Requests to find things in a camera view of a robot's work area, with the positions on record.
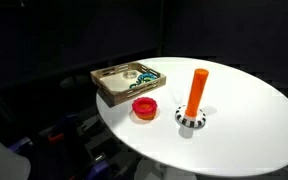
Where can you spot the white table pedestal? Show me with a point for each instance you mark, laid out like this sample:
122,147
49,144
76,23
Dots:
164,171

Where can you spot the purple clamp part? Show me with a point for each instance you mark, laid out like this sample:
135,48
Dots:
19,144
102,168

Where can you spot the wooden slatted crate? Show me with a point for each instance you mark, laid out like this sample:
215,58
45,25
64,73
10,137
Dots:
130,95

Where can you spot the orange stacking peg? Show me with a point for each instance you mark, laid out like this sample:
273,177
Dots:
197,90

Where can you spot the white rounded object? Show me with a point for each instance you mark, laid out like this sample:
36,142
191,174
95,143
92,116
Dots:
0,160

